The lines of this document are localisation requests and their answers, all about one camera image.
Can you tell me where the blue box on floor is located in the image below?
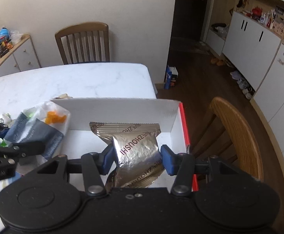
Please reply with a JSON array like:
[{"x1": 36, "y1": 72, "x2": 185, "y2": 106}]
[{"x1": 164, "y1": 66, "x2": 178, "y2": 89}]

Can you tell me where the white toy figure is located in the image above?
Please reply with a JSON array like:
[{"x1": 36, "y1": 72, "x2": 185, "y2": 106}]
[{"x1": 0, "y1": 113, "x2": 13, "y2": 125}]

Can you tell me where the silver foil snack bag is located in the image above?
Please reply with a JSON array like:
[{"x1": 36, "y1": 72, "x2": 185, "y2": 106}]
[{"x1": 90, "y1": 122, "x2": 164, "y2": 188}]

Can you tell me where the red white cardboard box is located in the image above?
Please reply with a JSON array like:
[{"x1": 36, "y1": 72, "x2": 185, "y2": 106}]
[{"x1": 54, "y1": 98, "x2": 189, "y2": 189}]

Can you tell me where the white wall cabinet unit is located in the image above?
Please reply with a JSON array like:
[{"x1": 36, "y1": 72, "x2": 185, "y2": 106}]
[{"x1": 206, "y1": 0, "x2": 284, "y2": 167}]

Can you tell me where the blue globe toy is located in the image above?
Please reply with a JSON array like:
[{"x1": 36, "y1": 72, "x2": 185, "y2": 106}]
[{"x1": 0, "y1": 27, "x2": 10, "y2": 44}]

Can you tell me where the dark wooden chair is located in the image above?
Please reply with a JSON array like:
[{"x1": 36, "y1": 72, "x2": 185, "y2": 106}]
[{"x1": 55, "y1": 22, "x2": 110, "y2": 65}]

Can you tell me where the white sideboard cabinet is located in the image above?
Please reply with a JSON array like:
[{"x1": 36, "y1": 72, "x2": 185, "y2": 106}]
[{"x1": 0, "y1": 34, "x2": 41, "y2": 77}]

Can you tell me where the light wooden chair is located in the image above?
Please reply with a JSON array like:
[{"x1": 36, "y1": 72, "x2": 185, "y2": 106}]
[{"x1": 189, "y1": 97, "x2": 264, "y2": 181}]

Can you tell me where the white green tissue pack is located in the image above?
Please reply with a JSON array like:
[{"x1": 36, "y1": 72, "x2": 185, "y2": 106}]
[{"x1": 4, "y1": 101, "x2": 71, "y2": 161}]

